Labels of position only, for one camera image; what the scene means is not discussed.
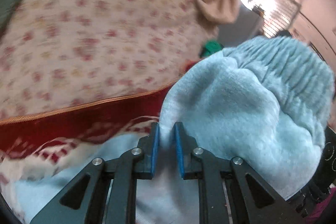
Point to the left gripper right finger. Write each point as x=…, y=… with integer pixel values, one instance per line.
x=229, y=191

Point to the red floral plush blanket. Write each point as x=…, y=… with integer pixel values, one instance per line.
x=40, y=153

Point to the green object by bed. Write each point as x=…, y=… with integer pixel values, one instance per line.
x=211, y=47

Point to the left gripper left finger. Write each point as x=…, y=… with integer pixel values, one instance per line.
x=105, y=191

